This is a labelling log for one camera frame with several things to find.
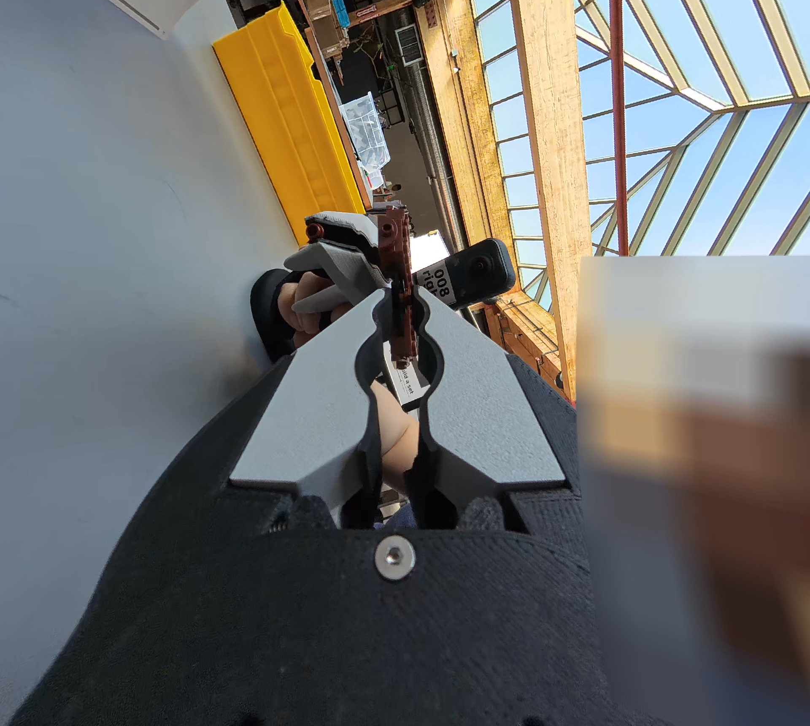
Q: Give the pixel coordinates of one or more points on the person's right hand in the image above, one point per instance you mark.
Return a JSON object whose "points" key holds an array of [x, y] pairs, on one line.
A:
{"points": [[311, 330]]}

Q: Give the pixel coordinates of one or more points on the thick wooden roof beam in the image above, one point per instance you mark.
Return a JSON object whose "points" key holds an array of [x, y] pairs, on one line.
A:
{"points": [[544, 105]]}

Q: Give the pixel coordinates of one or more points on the cardboard box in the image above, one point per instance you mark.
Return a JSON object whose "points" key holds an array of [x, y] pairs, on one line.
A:
{"points": [[324, 20]]}

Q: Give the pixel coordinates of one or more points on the white ventilation grille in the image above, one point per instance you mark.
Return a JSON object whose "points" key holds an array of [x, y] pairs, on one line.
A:
{"points": [[408, 45]]}

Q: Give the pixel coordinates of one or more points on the glass skylight window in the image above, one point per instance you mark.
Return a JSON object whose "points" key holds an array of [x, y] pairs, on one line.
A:
{"points": [[709, 42]]}

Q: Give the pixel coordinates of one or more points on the yellow plastic bin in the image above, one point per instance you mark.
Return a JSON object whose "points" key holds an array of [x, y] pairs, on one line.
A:
{"points": [[278, 105]]}

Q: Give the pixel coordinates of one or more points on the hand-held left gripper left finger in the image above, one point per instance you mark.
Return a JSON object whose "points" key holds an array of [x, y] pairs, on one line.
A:
{"points": [[304, 422]]}

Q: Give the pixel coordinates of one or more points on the silver ventilation duct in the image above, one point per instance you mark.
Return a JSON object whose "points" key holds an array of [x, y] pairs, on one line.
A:
{"points": [[433, 156]]}

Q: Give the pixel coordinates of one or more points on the small brown round stud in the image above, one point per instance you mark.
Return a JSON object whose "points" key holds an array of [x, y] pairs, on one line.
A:
{"points": [[315, 230]]}

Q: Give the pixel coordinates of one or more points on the person's right forearm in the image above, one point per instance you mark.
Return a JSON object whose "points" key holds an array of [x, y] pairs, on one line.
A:
{"points": [[395, 441]]}

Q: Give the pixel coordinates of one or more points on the red metal pole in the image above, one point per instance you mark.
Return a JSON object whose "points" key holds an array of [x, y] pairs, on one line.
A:
{"points": [[619, 74]]}

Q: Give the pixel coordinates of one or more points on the brown and black brick assembly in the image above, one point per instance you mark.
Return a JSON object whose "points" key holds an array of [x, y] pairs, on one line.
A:
{"points": [[395, 245]]}

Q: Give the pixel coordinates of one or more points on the clear plastic storage box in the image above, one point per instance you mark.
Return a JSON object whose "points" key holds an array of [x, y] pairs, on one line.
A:
{"points": [[364, 131]]}

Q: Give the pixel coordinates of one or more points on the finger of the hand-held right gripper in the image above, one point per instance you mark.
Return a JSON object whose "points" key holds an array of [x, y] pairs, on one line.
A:
{"points": [[345, 273], [348, 226]]}

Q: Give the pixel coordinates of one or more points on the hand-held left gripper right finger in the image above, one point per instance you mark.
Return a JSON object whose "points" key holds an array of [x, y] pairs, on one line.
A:
{"points": [[487, 422]]}

